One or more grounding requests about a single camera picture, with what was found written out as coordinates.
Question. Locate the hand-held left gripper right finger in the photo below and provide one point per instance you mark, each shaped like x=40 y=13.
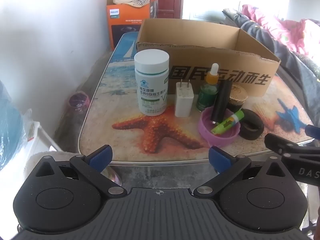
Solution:
x=220 y=158

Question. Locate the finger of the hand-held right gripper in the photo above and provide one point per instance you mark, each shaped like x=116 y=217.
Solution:
x=277 y=143
x=313 y=131

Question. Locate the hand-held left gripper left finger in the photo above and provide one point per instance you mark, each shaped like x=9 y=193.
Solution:
x=100 y=156

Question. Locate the black tape roll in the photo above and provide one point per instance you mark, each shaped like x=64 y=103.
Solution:
x=250 y=131

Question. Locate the green dropper bottle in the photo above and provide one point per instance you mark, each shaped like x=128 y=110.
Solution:
x=206 y=95

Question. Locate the white pill bottle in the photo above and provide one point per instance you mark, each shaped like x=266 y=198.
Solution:
x=152 y=80

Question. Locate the brown cardboard box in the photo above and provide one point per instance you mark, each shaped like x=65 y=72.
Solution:
x=195 y=35

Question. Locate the purple plastic lid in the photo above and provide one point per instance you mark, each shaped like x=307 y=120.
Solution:
x=207 y=130

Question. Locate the green yellow lip balm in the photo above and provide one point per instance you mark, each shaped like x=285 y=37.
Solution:
x=225 y=125

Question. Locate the purple capped plastic bottle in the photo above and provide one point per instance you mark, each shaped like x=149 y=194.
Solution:
x=78 y=102

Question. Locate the black cosmetic tube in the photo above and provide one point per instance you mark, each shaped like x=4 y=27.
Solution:
x=221 y=100

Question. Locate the dark jar gold lid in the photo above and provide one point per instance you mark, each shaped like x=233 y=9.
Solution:
x=238 y=95

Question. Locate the white charger plug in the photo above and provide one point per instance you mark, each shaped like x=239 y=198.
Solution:
x=183 y=102

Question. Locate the blue plastic bag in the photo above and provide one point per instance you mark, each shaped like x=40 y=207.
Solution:
x=10 y=130

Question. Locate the grey blue quilt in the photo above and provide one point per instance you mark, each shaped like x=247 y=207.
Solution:
x=275 y=42

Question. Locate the orange cardboard box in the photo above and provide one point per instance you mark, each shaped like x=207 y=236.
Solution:
x=120 y=30

